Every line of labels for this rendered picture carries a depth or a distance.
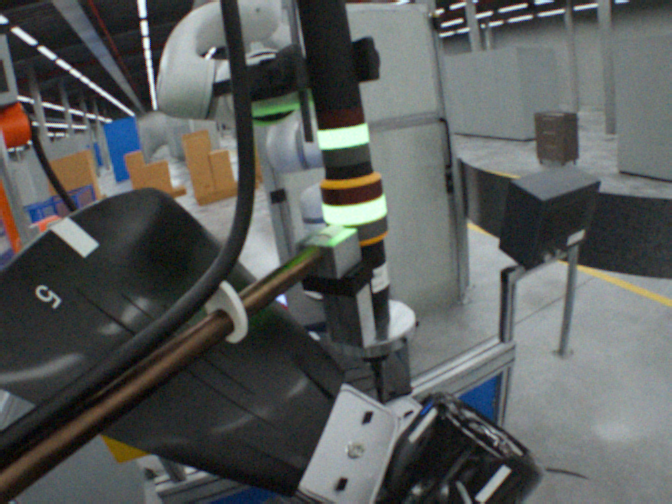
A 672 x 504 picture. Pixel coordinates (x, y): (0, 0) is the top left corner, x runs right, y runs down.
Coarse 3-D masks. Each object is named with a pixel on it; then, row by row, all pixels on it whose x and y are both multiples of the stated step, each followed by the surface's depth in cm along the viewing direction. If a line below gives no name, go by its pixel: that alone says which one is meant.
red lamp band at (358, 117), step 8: (328, 112) 26; (336, 112) 26; (344, 112) 26; (352, 112) 26; (360, 112) 27; (320, 120) 27; (328, 120) 26; (336, 120) 26; (344, 120) 26; (352, 120) 26; (360, 120) 27; (320, 128) 27; (328, 128) 27
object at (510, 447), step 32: (416, 416) 31; (448, 416) 27; (480, 416) 34; (416, 448) 28; (448, 448) 26; (480, 448) 25; (512, 448) 29; (384, 480) 28; (416, 480) 26; (480, 480) 24; (512, 480) 24
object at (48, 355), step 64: (128, 192) 30; (64, 256) 22; (128, 256) 26; (192, 256) 29; (0, 320) 17; (64, 320) 20; (128, 320) 23; (192, 320) 25; (256, 320) 29; (0, 384) 16; (64, 384) 18; (192, 384) 23; (256, 384) 26; (320, 384) 28; (192, 448) 21; (256, 448) 23
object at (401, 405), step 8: (392, 400) 41; (400, 400) 41; (408, 400) 41; (392, 408) 40; (400, 408) 40; (408, 408) 40; (416, 408) 39; (400, 416) 39; (408, 416) 38; (400, 424) 37; (400, 432) 36
